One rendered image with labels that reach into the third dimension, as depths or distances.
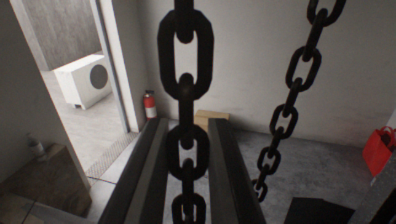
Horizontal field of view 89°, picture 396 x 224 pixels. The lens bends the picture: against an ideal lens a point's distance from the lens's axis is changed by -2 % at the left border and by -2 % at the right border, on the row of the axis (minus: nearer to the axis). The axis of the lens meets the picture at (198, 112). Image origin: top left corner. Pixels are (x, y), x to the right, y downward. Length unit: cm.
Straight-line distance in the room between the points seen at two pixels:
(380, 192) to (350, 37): 204
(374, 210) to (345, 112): 228
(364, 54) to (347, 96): 45
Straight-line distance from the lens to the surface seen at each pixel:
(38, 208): 147
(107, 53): 244
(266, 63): 238
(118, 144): 273
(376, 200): 51
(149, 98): 268
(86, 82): 368
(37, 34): 607
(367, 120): 286
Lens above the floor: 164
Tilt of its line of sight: 32 degrees down
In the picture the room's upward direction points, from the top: 2 degrees counter-clockwise
